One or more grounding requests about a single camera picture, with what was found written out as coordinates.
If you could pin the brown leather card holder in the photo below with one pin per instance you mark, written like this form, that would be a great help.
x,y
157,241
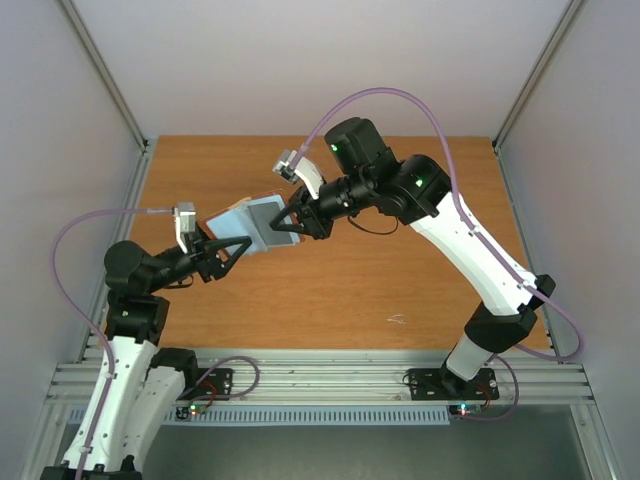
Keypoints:
x,y
250,217

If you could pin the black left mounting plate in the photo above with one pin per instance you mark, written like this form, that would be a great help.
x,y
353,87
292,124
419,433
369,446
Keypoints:
x,y
217,385

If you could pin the controller board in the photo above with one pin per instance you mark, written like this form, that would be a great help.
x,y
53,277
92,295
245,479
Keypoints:
x,y
466,410
190,412

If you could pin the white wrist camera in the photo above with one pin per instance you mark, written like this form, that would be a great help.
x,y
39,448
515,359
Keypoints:
x,y
305,171
184,218

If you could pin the grey slotted cable duct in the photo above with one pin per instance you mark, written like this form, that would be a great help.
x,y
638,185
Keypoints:
x,y
275,416

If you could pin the black mounting plate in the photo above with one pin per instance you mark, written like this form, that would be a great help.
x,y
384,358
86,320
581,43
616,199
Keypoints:
x,y
425,385
217,385

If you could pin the aluminium frame post right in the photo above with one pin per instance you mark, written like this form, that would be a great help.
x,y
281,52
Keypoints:
x,y
561,29

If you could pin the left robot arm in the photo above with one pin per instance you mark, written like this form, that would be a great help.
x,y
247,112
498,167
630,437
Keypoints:
x,y
139,380

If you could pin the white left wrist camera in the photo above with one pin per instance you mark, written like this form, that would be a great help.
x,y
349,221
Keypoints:
x,y
184,218

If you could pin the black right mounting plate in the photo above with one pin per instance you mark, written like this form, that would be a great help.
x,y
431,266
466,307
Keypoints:
x,y
425,385

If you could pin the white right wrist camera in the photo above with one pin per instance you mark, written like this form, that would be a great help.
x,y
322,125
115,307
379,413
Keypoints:
x,y
305,171

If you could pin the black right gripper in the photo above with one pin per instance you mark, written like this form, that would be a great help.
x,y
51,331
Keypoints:
x,y
311,218

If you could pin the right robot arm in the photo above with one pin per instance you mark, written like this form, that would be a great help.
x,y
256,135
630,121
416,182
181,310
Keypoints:
x,y
417,192

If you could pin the right controller board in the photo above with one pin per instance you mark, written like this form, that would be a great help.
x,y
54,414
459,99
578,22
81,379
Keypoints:
x,y
466,410

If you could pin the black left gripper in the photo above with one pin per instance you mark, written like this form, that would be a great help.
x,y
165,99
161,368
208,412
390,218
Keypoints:
x,y
210,262

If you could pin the aluminium frame post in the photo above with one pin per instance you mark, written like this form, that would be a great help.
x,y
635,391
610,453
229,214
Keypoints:
x,y
561,29
79,28

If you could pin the aluminium frame post left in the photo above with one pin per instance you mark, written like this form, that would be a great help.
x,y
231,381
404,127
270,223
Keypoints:
x,y
79,28

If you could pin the left controller board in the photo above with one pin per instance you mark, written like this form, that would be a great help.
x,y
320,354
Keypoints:
x,y
190,412

